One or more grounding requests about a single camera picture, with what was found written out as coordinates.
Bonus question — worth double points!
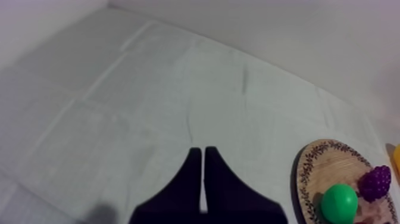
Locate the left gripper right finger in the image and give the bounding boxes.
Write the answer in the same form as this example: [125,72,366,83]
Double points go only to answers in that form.
[204,146,289,224]

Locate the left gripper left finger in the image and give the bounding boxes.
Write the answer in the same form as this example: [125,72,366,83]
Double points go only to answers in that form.
[129,147,203,224]

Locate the round wooden board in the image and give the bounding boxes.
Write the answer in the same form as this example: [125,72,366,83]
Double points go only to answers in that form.
[296,139,399,224]

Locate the yellow plastic basket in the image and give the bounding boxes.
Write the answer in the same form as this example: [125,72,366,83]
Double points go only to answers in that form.
[393,144,400,176]

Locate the green toy pear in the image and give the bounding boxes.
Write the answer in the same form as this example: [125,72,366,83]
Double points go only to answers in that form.
[320,183,359,224]

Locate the purple toy grapes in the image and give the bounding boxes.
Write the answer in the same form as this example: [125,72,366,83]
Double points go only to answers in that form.
[358,165,392,203]

